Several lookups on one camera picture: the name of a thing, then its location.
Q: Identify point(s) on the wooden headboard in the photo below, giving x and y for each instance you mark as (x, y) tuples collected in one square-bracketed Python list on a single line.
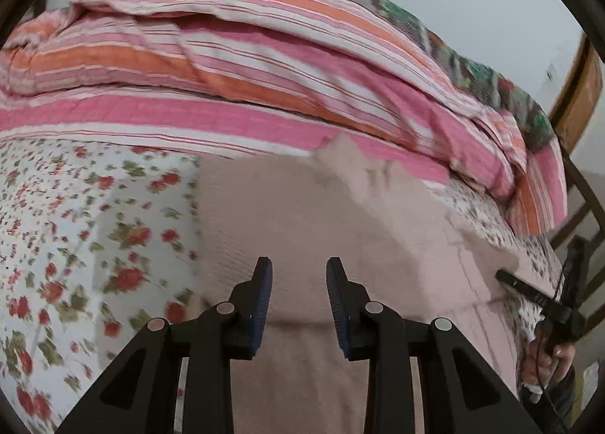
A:
[(578, 98)]

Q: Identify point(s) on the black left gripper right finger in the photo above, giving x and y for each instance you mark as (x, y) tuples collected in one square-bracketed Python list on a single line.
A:
[(419, 371)]

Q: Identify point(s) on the pale pink knit sweater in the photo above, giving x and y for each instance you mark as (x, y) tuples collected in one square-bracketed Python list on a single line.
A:
[(410, 251)]

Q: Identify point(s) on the right hand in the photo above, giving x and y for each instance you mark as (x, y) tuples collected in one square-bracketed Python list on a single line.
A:
[(541, 368)]

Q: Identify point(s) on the pink orange striped quilt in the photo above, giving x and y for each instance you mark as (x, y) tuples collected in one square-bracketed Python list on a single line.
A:
[(330, 59)]

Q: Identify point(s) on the dark patterned green blanket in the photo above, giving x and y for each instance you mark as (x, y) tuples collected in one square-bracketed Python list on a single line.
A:
[(484, 83)]

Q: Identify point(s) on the floral red rose bedsheet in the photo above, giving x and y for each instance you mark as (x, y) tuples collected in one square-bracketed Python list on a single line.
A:
[(96, 239)]

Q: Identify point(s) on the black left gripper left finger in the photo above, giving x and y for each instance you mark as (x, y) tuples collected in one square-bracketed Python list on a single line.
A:
[(137, 392)]

